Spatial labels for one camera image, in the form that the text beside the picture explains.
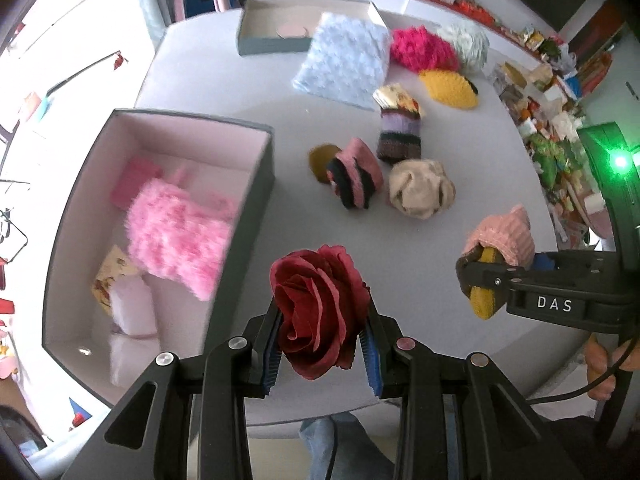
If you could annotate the mustard yellow round pad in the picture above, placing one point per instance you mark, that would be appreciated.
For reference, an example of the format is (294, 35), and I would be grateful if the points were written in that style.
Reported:
(318, 159)

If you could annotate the fluffy pink plush fabric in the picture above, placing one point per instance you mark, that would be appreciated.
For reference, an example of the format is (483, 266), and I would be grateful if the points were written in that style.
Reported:
(173, 237)

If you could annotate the pink foam sponge block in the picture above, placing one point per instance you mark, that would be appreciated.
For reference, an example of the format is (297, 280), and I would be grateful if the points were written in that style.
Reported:
(137, 172)

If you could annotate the yellow printed tissue pack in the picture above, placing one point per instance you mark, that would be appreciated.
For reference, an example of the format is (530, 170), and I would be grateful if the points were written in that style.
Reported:
(396, 97)

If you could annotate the light teal cardboard box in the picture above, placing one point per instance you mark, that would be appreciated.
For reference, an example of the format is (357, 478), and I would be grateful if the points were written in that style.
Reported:
(257, 31)

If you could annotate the yellow cartoon tissue pack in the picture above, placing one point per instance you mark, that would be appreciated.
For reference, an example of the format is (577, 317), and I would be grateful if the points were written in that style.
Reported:
(115, 265)

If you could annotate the red fabric rose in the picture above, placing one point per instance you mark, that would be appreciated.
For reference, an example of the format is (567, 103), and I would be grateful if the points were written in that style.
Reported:
(324, 304)

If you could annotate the round pink coaster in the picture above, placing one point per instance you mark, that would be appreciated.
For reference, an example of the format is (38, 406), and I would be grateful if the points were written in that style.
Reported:
(290, 30)

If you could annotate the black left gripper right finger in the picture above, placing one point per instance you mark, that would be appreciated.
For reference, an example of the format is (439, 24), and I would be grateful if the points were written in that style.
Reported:
(378, 345)

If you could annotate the purple striped knitted sock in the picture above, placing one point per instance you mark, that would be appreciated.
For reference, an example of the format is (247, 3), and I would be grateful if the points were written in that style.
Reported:
(400, 136)

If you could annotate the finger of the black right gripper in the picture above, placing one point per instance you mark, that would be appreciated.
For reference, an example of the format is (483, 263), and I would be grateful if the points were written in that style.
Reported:
(486, 275)

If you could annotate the white fluffy scrunchie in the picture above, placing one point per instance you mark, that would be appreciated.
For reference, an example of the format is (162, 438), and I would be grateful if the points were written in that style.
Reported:
(469, 42)

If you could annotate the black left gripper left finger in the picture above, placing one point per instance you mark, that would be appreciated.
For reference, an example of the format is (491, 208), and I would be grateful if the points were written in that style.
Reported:
(262, 332)

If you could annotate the person's right hand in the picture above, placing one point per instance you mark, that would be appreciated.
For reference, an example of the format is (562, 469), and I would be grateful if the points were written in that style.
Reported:
(598, 360)

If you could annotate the white soft pad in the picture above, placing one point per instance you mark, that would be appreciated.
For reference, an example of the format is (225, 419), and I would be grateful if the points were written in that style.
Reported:
(132, 307)

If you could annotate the light blue textured cloth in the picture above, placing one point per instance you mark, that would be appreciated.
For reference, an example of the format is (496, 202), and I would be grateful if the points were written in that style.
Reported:
(347, 61)

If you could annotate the dark green storage box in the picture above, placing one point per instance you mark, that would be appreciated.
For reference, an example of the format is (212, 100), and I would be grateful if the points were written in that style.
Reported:
(204, 155)

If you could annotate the magenta fuzzy pompom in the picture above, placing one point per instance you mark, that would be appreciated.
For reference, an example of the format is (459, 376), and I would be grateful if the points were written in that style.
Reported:
(417, 49)

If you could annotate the person's jeans leg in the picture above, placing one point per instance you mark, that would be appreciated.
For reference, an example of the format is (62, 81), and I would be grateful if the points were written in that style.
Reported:
(340, 448)

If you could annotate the pink black knitted sock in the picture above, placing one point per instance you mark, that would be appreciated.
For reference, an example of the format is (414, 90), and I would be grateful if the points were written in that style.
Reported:
(355, 175)

